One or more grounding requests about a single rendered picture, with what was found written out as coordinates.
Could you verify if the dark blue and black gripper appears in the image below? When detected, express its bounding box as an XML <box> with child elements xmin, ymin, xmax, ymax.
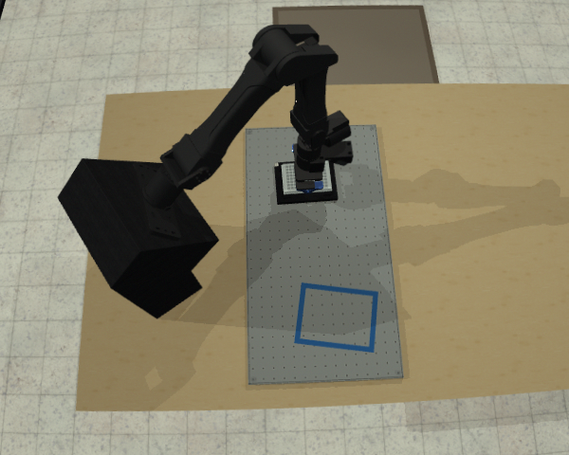
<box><xmin>292</xmin><ymin>144</ymin><xmax>323</xmax><ymax>193</ymax></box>

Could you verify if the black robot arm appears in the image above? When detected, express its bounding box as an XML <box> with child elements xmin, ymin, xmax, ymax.
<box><xmin>132</xmin><ymin>25</ymin><xmax>353</xmax><ymax>241</ymax></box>

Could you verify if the blue tape outline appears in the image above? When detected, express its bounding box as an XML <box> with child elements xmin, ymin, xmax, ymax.
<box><xmin>294</xmin><ymin>282</ymin><xmax>378</xmax><ymax>353</ymax></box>

